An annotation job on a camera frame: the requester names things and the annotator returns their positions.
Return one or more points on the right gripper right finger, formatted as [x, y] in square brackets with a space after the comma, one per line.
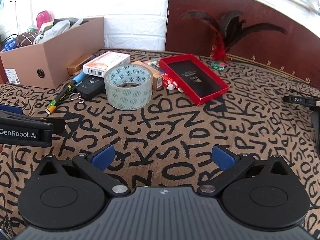
[233, 167]

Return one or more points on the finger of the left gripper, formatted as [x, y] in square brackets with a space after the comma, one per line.
[19, 129]

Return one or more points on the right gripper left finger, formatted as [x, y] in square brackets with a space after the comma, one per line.
[93, 166]

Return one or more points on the green black marker pen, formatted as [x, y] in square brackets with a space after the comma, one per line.
[65, 92]

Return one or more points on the black remote key fob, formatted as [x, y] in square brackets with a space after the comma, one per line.
[90, 87]

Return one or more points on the patterned clear tape roll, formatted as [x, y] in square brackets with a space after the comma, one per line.
[128, 86]

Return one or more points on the small gold box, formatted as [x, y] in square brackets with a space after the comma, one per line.
[77, 65]

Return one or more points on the red shallow box tray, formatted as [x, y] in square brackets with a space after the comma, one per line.
[195, 78]

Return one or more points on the white orange medicine box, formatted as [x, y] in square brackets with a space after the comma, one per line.
[103, 63]

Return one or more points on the red white cigarette pack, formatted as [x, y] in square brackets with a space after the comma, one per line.
[170, 84]

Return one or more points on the colourful card pack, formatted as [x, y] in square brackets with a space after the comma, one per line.
[154, 63]

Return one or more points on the dark red box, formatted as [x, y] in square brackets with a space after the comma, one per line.
[3, 76]

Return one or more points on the letter patterned tablecloth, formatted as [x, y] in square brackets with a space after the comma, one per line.
[168, 142]

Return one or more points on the brown cardboard box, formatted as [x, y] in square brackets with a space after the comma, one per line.
[45, 65]

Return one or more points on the blue barcode box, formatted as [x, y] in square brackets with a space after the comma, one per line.
[10, 45]

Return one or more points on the brown checked pouch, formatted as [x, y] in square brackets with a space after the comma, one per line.
[25, 39]

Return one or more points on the black device on table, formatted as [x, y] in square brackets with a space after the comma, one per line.
[313, 104]

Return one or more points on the pink bottle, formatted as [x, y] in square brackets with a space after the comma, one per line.
[43, 17]

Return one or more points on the dark red wooden board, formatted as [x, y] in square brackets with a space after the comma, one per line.
[295, 53]

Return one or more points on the feather shuttlecock toy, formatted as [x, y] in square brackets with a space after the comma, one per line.
[227, 32]

